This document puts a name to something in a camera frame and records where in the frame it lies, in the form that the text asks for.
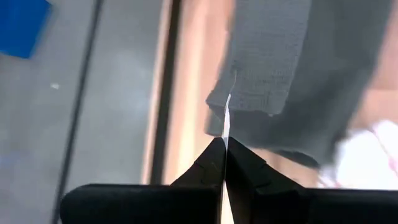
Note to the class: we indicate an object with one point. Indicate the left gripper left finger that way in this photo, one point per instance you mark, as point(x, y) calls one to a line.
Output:
point(208, 168)

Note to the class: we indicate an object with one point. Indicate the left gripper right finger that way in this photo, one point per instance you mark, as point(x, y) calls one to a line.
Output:
point(245, 174)

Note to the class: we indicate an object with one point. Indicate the white red-checked towel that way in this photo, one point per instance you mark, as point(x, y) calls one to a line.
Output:
point(363, 158)

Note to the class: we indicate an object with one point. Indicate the black metal table frame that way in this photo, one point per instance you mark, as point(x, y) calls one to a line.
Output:
point(166, 93)

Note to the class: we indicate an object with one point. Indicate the blue box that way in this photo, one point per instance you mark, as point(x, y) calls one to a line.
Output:
point(21, 28)

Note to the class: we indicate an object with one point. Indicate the grey waffle towel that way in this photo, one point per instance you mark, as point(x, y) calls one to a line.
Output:
point(295, 62)

